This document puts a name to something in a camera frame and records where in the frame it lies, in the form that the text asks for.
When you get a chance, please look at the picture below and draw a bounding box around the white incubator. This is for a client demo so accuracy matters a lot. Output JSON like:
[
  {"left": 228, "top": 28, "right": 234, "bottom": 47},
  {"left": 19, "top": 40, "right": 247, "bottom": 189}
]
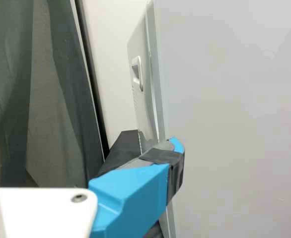
[{"left": 70, "top": 0, "right": 150, "bottom": 162}]

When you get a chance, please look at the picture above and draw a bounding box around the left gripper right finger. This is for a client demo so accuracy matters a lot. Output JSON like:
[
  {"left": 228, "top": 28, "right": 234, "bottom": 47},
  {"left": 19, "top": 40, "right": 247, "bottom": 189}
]
[{"left": 87, "top": 136, "right": 186, "bottom": 238}]

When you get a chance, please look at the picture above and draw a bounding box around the incubator door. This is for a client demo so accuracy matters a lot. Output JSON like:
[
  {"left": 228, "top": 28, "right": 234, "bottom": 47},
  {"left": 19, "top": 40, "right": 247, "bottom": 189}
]
[{"left": 97, "top": 0, "right": 291, "bottom": 238}]

